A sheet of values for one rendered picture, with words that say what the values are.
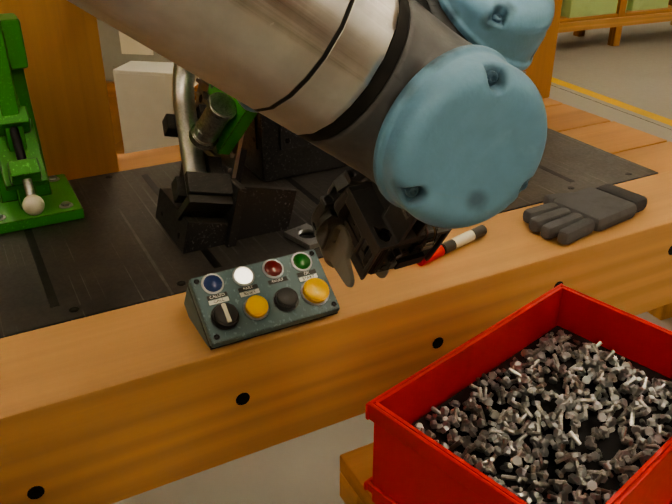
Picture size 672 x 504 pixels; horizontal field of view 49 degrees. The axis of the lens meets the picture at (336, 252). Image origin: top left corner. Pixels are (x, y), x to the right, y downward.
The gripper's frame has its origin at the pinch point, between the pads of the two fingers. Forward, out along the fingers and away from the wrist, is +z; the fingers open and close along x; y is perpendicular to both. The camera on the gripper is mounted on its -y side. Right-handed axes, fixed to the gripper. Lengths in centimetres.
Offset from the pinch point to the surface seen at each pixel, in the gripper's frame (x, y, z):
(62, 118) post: -15, -52, 36
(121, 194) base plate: -10, -35, 36
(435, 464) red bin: -2.1, 22.7, -3.4
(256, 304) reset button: -7.0, -0.2, 8.0
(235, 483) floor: 10, -4, 123
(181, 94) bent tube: -2.3, -36.4, 16.3
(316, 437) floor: 35, -7, 126
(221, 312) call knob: -10.9, -0.4, 8.0
